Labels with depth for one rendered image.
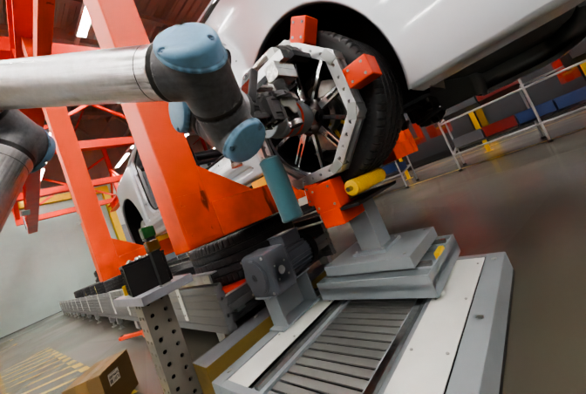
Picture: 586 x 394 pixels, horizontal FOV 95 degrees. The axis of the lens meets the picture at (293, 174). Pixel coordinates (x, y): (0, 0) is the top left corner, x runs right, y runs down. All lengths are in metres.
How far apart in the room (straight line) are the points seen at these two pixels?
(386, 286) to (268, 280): 0.44
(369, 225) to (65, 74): 1.02
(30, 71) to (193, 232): 0.76
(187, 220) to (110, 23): 0.91
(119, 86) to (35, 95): 0.17
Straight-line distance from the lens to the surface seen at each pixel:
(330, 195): 1.02
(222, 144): 0.49
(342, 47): 1.07
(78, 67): 0.55
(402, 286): 1.07
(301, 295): 1.41
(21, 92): 0.65
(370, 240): 1.19
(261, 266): 1.11
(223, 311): 1.34
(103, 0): 1.62
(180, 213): 1.18
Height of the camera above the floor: 0.55
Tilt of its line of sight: 5 degrees up
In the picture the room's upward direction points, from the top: 22 degrees counter-clockwise
